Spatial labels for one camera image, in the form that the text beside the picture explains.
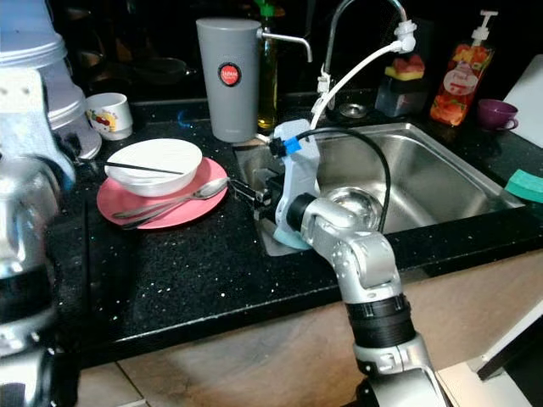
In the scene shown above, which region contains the orange dish soap pump bottle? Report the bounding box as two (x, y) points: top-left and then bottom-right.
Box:
(429, 10), (500, 128)

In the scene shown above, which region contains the purple cup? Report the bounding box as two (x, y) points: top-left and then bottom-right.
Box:
(477, 98), (520, 132)

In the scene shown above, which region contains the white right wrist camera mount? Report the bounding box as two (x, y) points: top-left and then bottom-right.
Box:
(270, 119), (322, 231)

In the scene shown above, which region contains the chrome sink faucet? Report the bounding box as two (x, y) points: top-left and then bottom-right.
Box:
(319, 0), (413, 113)

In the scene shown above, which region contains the stainless steel sink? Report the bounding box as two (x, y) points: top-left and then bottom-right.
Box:
(233, 121), (525, 257)

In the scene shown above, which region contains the dark sponge holder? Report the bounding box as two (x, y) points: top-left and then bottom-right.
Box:
(375, 75), (427, 118)

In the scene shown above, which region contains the round chrome countertop ring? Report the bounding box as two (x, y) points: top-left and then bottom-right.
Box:
(339, 103), (368, 119)

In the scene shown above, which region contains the light blue plate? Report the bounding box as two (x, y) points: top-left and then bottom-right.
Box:
(259, 212), (313, 252)

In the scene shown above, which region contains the grey water filter canister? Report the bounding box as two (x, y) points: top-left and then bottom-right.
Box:
(195, 17), (315, 143)

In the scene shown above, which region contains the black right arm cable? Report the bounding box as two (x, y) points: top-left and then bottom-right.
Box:
(301, 125), (393, 231)

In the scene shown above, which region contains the slim silver metal utensil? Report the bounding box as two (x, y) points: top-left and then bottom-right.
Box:
(120, 195), (217, 231)

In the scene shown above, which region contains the yellow oil bottle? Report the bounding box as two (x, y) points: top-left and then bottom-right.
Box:
(255, 0), (281, 131)

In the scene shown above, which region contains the black chopstick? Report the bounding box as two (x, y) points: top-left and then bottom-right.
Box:
(106, 159), (186, 176)

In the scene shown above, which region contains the pink plate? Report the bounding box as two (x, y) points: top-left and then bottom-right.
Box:
(96, 157), (230, 231)

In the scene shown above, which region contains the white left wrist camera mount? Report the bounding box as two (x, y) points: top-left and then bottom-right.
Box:
(0, 66), (70, 189)

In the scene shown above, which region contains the stainless steel bowl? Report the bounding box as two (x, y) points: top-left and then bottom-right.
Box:
(324, 187), (384, 230)

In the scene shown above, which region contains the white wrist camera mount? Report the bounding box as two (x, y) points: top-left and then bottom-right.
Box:
(270, 119), (322, 231)
(0, 66), (70, 189)

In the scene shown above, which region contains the white cutting board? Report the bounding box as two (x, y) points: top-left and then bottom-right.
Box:
(505, 78), (543, 128)

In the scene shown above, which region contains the white stacked plastic food container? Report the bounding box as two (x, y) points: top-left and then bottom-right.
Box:
(0, 0), (103, 162)

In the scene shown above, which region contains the silver metal spoon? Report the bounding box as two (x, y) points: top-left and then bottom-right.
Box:
(112, 176), (231, 221)

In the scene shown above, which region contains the green sponge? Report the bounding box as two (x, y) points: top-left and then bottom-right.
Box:
(505, 168), (543, 204)

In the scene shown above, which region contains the white faucet hose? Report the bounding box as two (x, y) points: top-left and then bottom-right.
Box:
(308, 21), (418, 132)

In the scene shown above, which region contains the white printed mug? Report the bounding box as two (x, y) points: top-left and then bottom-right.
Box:
(85, 92), (134, 142)

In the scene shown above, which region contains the white bowl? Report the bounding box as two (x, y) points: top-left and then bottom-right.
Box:
(104, 138), (204, 198)

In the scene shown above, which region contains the yellow red sponge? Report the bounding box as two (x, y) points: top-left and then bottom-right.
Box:
(384, 55), (427, 82)

